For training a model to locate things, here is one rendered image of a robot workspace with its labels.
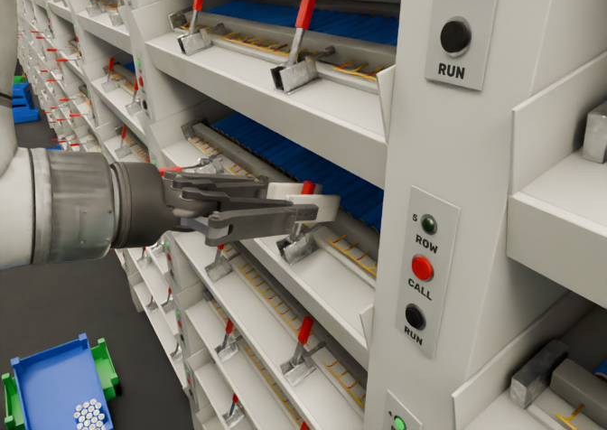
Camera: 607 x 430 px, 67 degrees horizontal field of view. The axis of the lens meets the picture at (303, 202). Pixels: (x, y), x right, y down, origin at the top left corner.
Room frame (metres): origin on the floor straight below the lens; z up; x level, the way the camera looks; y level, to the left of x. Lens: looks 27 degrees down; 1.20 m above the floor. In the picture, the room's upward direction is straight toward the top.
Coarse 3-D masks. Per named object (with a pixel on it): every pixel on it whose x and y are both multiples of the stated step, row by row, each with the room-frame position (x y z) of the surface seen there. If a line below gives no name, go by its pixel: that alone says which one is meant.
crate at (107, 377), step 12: (96, 348) 1.16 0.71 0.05; (96, 360) 1.14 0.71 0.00; (108, 360) 1.14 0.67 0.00; (108, 372) 1.09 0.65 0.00; (12, 384) 1.01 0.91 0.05; (108, 384) 1.05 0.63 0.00; (12, 396) 1.00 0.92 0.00; (108, 396) 0.99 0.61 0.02; (12, 408) 0.95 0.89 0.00; (12, 420) 0.86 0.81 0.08
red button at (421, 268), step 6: (414, 258) 0.26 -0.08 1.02; (420, 258) 0.26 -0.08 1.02; (414, 264) 0.26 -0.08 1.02; (420, 264) 0.25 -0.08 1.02; (426, 264) 0.25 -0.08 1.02; (414, 270) 0.26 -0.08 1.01; (420, 270) 0.25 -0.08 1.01; (426, 270) 0.25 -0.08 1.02; (420, 276) 0.25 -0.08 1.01; (426, 276) 0.25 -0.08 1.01
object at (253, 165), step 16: (208, 128) 0.79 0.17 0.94; (208, 144) 0.77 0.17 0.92; (224, 144) 0.72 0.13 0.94; (240, 160) 0.66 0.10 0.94; (256, 160) 0.64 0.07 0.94; (256, 176) 0.61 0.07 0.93; (272, 176) 0.58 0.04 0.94; (336, 224) 0.45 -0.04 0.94; (352, 224) 0.44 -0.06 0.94; (336, 240) 0.44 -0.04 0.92; (352, 240) 0.43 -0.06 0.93; (368, 240) 0.41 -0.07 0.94
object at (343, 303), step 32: (160, 128) 0.81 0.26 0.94; (192, 128) 0.82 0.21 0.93; (192, 160) 0.73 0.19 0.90; (224, 160) 0.71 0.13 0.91; (256, 256) 0.50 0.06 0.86; (320, 256) 0.43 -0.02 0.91; (352, 256) 0.42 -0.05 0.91; (288, 288) 0.43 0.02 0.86; (320, 288) 0.38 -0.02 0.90; (352, 288) 0.37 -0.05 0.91; (320, 320) 0.38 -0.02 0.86; (352, 320) 0.33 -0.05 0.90; (352, 352) 0.33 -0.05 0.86
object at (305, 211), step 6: (294, 204) 0.42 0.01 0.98; (300, 204) 0.42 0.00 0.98; (306, 204) 0.42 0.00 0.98; (312, 204) 0.43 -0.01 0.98; (300, 210) 0.41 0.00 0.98; (306, 210) 0.41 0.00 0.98; (312, 210) 0.42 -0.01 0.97; (294, 216) 0.38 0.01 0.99; (300, 216) 0.41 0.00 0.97; (306, 216) 0.41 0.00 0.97; (312, 216) 0.42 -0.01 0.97; (288, 222) 0.38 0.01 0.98; (294, 222) 0.39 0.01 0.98; (288, 228) 0.38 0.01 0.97
